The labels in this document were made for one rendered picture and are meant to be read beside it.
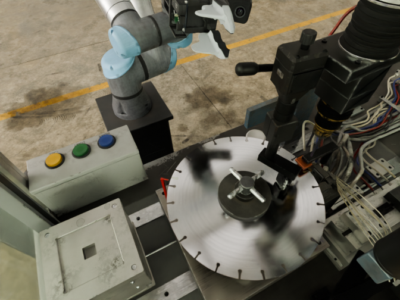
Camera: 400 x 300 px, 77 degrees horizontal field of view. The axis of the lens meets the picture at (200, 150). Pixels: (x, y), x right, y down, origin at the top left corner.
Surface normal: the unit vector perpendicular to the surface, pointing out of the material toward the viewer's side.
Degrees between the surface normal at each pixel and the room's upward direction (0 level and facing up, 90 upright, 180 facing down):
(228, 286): 0
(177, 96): 0
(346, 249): 90
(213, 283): 0
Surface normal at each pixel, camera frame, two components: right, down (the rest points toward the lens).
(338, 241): -0.89, 0.37
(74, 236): -0.03, -0.62
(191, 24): 0.31, 0.74
